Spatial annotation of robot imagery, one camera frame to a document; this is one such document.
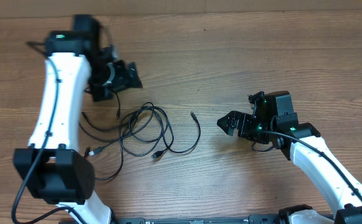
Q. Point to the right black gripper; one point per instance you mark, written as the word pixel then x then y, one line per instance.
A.
pixel 245 119

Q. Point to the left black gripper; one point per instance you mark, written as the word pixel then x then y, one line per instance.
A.
pixel 122 79

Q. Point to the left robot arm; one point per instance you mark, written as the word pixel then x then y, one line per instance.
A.
pixel 51 166

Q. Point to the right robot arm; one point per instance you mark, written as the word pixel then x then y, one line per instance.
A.
pixel 273 121

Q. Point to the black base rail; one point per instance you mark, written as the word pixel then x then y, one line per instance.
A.
pixel 196 221

